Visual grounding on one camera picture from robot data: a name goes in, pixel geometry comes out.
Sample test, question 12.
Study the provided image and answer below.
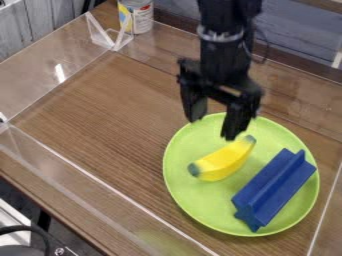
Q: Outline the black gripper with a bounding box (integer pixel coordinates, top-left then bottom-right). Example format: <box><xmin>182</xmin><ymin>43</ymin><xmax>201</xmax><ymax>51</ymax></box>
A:
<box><xmin>177</xmin><ymin>31</ymin><xmax>263</xmax><ymax>141</ymax></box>

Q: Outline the yellow toy banana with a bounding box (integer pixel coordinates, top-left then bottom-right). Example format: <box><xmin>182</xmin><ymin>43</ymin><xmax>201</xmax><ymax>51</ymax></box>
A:
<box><xmin>186</xmin><ymin>135</ymin><xmax>256</xmax><ymax>182</ymax></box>

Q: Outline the blue plastic block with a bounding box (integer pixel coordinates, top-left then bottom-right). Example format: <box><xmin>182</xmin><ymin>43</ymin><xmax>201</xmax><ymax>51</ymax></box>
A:
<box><xmin>231</xmin><ymin>148</ymin><xmax>316</xmax><ymax>232</ymax></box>

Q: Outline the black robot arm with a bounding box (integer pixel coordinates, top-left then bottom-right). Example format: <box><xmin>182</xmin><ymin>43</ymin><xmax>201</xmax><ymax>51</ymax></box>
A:
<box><xmin>177</xmin><ymin>0</ymin><xmax>263</xmax><ymax>141</ymax></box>

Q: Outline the green round plate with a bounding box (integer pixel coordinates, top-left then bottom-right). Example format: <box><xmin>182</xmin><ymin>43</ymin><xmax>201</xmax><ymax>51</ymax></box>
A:
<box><xmin>162</xmin><ymin>113</ymin><xmax>320</xmax><ymax>237</ymax></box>

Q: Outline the clear acrylic enclosure wall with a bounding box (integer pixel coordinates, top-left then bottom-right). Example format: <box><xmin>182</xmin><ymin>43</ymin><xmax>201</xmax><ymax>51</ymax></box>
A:
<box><xmin>0</xmin><ymin>4</ymin><xmax>342</xmax><ymax>256</ymax></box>

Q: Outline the black cable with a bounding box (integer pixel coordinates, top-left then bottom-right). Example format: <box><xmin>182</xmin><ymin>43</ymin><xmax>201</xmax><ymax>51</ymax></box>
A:
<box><xmin>0</xmin><ymin>225</ymin><xmax>52</xmax><ymax>256</ymax></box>

